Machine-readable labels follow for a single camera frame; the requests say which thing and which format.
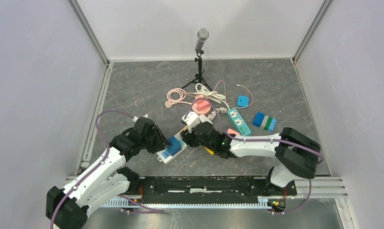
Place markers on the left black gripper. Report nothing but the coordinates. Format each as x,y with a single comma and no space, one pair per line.
161,142

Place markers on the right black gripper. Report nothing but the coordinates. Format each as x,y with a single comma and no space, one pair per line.
187,135

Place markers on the blue cube plug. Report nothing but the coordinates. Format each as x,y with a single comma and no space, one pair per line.
174,147

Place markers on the yellow cube plug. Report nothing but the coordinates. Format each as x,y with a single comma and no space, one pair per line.
210,151

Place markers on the pink cube plug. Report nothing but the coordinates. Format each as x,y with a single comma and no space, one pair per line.
232,132

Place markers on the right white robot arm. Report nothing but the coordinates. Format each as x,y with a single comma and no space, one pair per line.
297,154

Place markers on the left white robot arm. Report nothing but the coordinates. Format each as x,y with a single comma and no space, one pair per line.
69,207

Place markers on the round pink socket base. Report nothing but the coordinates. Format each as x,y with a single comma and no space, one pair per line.
201,113

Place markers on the white power strip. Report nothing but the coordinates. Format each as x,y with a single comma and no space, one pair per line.
163,155

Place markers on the pink adapter on round base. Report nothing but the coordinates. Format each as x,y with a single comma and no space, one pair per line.
202,105

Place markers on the teal power strip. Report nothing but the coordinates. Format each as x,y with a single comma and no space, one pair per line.
239,122

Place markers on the black tripod stand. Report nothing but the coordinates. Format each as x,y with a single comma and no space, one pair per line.
199,76

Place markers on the blue green toy block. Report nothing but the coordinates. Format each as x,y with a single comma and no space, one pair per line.
265,122

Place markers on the silver microphone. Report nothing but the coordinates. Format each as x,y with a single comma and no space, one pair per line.
202,37

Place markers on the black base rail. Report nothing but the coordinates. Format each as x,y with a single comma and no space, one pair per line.
206,189

